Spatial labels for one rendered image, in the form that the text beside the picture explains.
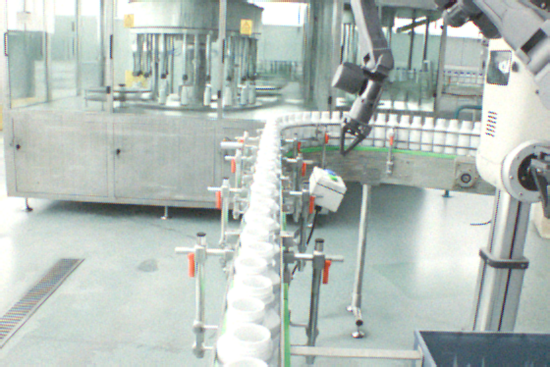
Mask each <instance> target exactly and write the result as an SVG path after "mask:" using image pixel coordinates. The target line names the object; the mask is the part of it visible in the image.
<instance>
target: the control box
mask: <svg viewBox="0 0 550 367"><path fill-rule="evenodd" d="M327 175H328V173H326V172H325V170H321V169H319V168H317V167H315V168H314V170H313V172H312V174H311V176H310V178H309V192H310V193H323V197H315V199H314V201H313V209H312V213H311V214H309V216H308V218H307V224H309V222H310V220H311V219H312V218H313V217H314V214H315V217H314V220H313V224H312V227H311V230H310V232H309V238H308V240H307V242H306V244H307V246H308V244H309V241H310V238H311V235H312V232H313V230H314V227H315V224H316V220H317V216H318V212H321V208H322V207H325V208H327V209H329V210H332V211H333V212H336V210H337V208H338V206H339V205H340V203H341V201H342V198H343V196H344V194H345V191H346V188H345V184H344V182H343V181H342V179H341V177H339V176H336V175H335V176H334V177H336V178H337V179H338V180H337V181H333V180H332V179H330V178H328V177H327ZM315 210H316V211H315ZM300 231H301V226H300V227H299V228H298V229H297V230H296V232H295V233H294V237H295V238H297V237H298V235H299V234H300Z"/></svg>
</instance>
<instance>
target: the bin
mask: <svg viewBox="0 0 550 367"><path fill-rule="evenodd" d="M413 333H414V335H415V340H414V346H413V350H390V349H373V348H366V349H355V348H339V347H321V346H291V355H305V356H323V357H341V358H355V357H358V358H375V359H409V360H410V361H411V367H550V332H543V333H539V332H507V331H495V332H490V331H474V330H468V331H457V330H440V329H438V330H424V329H414V332H413Z"/></svg>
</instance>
